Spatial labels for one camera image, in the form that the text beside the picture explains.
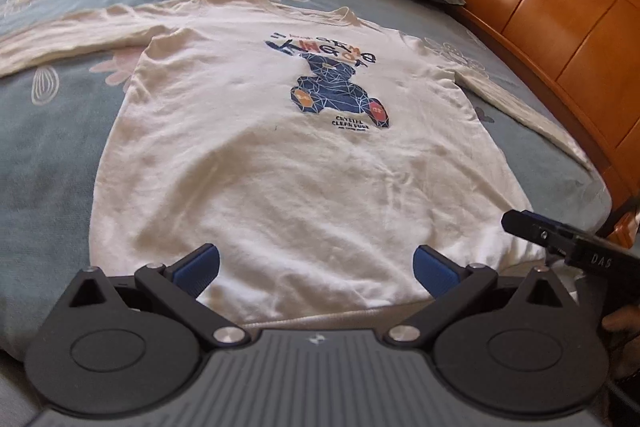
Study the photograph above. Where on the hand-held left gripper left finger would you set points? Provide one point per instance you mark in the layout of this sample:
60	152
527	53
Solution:
197	267

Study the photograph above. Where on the wooden headboard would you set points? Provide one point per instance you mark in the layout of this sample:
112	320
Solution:
550	17

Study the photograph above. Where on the white long-sleeved printed shirt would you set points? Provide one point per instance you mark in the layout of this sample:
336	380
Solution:
300	187

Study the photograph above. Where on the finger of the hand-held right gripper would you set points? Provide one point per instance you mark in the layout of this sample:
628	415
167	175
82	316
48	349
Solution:
525	224

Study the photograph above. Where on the blue floral bed sheet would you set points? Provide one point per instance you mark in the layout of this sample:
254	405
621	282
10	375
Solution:
50	157

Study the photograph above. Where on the person's right hand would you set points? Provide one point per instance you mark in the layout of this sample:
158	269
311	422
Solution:
622	322

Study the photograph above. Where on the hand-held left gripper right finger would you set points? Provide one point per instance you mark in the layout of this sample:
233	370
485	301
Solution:
435	269

